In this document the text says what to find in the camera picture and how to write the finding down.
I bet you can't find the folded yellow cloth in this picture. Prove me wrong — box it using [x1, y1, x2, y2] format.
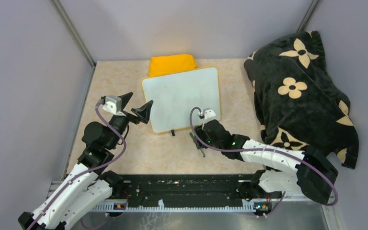
[148, 54, 197, 77]

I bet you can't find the right metal corner post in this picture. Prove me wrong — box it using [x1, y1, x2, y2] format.
[297, 0, 322, 33]

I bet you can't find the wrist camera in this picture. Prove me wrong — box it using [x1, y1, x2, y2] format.
[102, 95, 122, 115]
[198, 108, 217, 124]

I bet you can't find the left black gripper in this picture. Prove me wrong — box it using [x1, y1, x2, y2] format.
[107, 92, 153, 149]

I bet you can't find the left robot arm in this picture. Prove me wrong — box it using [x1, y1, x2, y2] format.
[18, 92, 153, 230]

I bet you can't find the black floral blanket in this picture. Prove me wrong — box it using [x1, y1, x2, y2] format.
[243, 31, 359, 169]

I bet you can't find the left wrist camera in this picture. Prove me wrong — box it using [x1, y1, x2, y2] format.
[102, 95, 122, 115]

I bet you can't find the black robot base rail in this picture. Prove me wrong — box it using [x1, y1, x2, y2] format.
[82, 173, 281, 217]

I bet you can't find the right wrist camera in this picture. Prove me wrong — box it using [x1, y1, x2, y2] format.
[198, 108, 217, 124]

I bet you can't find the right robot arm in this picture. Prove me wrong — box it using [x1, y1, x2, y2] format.
[192, 120, 338, 205]

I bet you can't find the left metal corner post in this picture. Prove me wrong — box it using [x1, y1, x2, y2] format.
[51, 0, 96, 68]

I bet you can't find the green whiteboard marker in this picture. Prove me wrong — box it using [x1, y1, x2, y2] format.
[189, 132, 206, 158]

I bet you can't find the yellow-framed whiteboard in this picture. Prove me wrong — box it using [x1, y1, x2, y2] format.
[141, 67, 222, 134]

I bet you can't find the metal corner post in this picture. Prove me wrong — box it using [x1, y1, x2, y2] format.
[297, 0, 322, 33]
[51, 0, 96, 68]

